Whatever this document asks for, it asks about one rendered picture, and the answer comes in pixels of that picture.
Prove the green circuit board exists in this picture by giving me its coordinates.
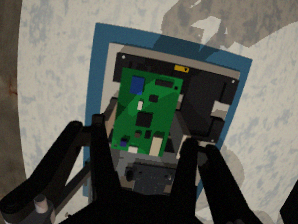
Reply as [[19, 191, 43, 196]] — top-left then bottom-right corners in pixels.
[[111, 67, 183, 157]]

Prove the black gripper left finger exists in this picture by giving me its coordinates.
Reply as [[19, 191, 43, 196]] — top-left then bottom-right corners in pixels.
[[0, 99, 133, 224]]

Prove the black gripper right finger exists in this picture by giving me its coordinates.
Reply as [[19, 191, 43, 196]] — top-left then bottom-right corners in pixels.
[[165, 111, 263, 224]]

